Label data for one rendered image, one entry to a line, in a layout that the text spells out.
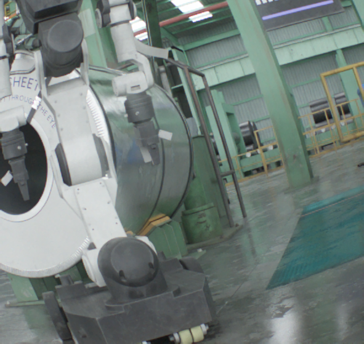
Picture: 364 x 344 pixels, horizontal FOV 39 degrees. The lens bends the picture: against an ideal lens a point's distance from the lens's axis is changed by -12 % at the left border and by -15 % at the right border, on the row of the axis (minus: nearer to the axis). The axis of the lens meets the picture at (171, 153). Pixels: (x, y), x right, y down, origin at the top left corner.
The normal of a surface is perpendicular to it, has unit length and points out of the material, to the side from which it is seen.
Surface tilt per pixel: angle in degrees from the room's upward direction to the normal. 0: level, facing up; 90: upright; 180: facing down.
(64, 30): 90
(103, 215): 60
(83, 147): 86
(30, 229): 90
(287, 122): 90
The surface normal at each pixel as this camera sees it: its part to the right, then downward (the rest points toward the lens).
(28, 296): -0.30, 0.03
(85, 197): 0.07, -0.59
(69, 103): 0.29, 0.04
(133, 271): 0.11, -0.21
